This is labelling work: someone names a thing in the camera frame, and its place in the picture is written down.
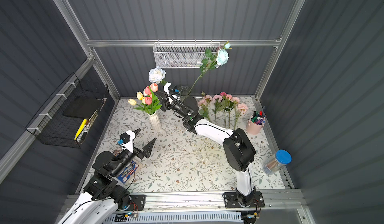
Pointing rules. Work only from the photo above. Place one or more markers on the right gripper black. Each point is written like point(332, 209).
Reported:
point(167, 97)

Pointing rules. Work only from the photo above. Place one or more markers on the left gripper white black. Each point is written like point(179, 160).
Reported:
point(135, 149)

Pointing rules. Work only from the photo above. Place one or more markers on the single pink tulip stem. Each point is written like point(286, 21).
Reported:
point(154, 88)

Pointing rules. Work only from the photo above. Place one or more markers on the pink peony stem with bud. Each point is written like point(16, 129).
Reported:
point(204, 104)

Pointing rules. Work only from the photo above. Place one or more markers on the pink carnation stem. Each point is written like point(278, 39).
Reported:
point(217, 101)

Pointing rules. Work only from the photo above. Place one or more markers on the hot pink rose stem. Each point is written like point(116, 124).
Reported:
point(224, 105)

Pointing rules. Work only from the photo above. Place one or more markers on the large pink rose stem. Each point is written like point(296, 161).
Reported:
point(230, 103)

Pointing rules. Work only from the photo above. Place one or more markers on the pale pink rose stem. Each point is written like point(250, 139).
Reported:
point(239, 110)

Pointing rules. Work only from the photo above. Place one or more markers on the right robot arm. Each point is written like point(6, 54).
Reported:
point(239, 151)

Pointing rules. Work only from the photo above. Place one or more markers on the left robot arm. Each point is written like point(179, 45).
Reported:
point(102, 195)

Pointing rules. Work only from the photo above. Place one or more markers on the clear ribbed glass vase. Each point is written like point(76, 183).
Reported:
point(184, 92)

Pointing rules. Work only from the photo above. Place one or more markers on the white ribbed ceramic vase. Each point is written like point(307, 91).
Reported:
point(155, 122)

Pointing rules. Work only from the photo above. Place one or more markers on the tulip bouquet pink and yellow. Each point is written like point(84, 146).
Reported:
point(148, 104)

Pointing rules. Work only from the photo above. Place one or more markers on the white rose stem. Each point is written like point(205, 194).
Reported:
point(157, 75)

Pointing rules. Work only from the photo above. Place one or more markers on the blue illustrated book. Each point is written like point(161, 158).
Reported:
point(127, 174)

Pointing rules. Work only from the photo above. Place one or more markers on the yellow marker in basket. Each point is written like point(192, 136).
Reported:
point(80, 129)

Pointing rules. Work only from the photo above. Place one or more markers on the black notebook in basket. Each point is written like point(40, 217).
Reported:
point(83, 107)

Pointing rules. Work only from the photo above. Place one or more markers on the light blue rose stem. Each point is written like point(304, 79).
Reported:
point(212, 61)

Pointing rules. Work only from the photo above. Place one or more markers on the pink pen bucket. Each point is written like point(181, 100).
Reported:
point(256, 122)

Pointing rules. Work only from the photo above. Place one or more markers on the clear jar blue lid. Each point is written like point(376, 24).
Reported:
point(278, 160)

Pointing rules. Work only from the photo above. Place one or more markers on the white mesh wall basket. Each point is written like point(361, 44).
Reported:
point(182, 54)

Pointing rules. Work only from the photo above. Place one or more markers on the black wire wall basket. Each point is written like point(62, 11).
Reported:
point(67, 119)

